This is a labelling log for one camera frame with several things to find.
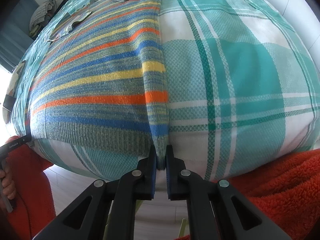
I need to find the white wardrobe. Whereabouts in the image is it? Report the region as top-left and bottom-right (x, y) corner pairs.
(267, 0), (319, 58)

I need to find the orange fleece clothing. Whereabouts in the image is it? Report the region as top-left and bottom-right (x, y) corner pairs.
(175, 148), (320, 240)

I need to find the white patterned pillow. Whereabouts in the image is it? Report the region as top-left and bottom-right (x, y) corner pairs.
(2, 60), (26, 124)

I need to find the teal checked bed cover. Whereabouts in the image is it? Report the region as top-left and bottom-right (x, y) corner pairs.
(9, 0), (319, 180)

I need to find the person's left hand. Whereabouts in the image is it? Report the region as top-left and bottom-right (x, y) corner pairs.
(1, 164), (16, 200)

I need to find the pile of clothes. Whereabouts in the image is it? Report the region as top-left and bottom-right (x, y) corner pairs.
(29, 0), (57, 40)

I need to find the striped knit sweater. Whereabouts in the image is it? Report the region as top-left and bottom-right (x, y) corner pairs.
(28, 0), (169, 167)

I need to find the teal curtain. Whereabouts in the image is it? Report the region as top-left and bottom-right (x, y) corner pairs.
(1, 0), (39, 73)

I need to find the green object on floor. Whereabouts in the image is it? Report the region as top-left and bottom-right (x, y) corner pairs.
(178, 218), (189, 238)

